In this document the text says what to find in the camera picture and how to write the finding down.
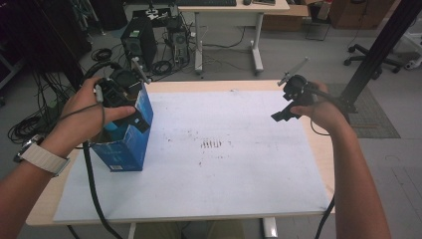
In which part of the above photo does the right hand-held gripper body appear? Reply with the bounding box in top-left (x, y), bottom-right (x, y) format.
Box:
top-left (278, 57), bottom-right (316, 106)

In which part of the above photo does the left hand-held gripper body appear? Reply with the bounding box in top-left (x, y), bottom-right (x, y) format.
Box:
top-left (96, 58), bottom-right (152, 109)

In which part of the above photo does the blue cardboard box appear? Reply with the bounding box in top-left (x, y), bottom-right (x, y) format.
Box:
top-left (89, 81), bottom-right (154, 172)

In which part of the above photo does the person's right hand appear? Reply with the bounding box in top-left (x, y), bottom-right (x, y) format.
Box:
top-left (290, 81), bottom-right (351, 134)

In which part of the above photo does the person's left hand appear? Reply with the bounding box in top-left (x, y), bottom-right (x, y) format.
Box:
top-left (43, 77), bottom-right (137, 159)

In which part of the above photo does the large black computer tower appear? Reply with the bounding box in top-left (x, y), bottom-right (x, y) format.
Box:
top-left (119, 16), bottom-right (158, 72)

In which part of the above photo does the small open computer tower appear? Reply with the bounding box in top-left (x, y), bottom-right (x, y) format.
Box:
top-left (167, 28), bottom-right (191, 66)

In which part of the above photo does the white table mat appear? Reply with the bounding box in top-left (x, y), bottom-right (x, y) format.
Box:
top-left (53, 90), bottom-right (329, 223)

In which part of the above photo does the brown cardboard box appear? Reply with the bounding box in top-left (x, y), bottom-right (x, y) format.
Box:
top-left (262, 3), bottom-right (312, 33)

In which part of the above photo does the black office chair base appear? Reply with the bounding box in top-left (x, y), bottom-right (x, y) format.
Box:
top-left (343, 43), bottom-right (404, 80)

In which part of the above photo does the grey floor mat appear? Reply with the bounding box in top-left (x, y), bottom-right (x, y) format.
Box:
top-left (326, 83), bottom-right (401, 139)

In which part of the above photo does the black metal pillar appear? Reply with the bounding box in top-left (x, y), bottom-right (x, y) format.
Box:
top-left (335, 0), bottom-right (422, 114)

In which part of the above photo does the dark curtain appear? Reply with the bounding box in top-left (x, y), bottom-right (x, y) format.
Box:
top-left (0, 0), bottom-right (94, 99)

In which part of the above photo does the wooden cabinet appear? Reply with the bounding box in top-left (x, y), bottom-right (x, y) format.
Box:
top-left (327, 0), bottom-right (396, 30)

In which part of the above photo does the white office desk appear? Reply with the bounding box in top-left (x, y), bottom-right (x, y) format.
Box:
top-left (177, 0), bottom-right (291, 76)

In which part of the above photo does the black keyboard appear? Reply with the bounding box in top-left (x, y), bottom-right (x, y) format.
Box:
top-left (175, 0), bottom-right (238, 7)

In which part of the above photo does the light wooden table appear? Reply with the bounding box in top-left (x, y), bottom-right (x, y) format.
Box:
top-left (25, 79), bottom-right (336, 227)

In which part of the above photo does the thin grey cable white plug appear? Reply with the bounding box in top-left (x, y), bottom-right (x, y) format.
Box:
top-left (56, 84), bottom-right (107, 144)

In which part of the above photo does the thin black right gripper cable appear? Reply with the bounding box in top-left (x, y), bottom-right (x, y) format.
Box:
top-left (310, 119), bottom-right (330, 136)

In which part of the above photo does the coiled black cable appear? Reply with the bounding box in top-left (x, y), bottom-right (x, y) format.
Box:
top-left (91, 48), bottom-right (113, 63)
top-left (150, 60), bottom-right (174, 76)

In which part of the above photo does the black wire frame stand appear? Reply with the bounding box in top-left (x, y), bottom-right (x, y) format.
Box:
top-left (305, 20), bottom-right (331, 42)

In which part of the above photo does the thick black left gripper cable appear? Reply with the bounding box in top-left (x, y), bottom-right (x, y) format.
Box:
top-left (81, 61), bottom-right (124, 239)

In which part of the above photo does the bundle of black floor cables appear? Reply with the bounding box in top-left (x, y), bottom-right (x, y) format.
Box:
top-left (7, 71), bottom-right (83, 144)

